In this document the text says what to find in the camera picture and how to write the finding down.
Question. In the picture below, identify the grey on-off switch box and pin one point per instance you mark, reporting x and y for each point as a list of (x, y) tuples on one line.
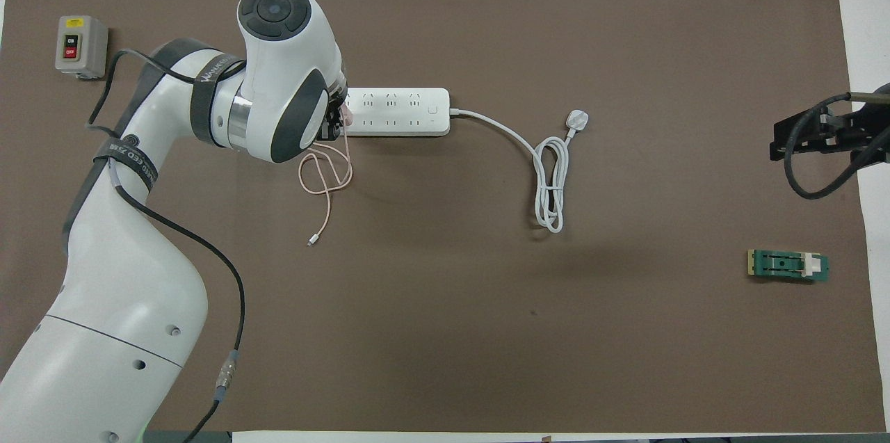
[(82, 46)]

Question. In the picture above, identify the pink charger adapter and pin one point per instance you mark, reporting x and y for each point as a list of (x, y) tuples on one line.
[(346, 116)]

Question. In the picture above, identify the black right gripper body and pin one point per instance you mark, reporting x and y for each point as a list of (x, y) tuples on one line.
[(862, 130)]

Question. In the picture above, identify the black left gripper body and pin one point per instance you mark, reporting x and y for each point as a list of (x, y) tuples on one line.
[(334, 119)]

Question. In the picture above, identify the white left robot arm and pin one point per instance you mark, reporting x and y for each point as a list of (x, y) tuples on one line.
[(125, 276)]

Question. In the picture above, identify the brown table mat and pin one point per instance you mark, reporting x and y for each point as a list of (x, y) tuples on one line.
[(487, 325)]

